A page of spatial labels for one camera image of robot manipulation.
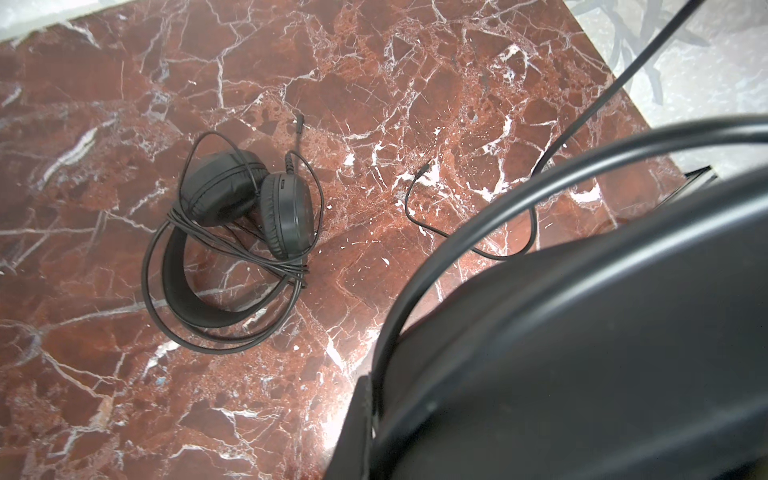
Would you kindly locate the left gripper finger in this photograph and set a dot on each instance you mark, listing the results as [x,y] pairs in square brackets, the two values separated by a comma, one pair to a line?
[351,456]

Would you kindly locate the black headphones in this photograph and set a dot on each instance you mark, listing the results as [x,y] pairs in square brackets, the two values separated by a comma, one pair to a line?
[234,206]
[636,354]

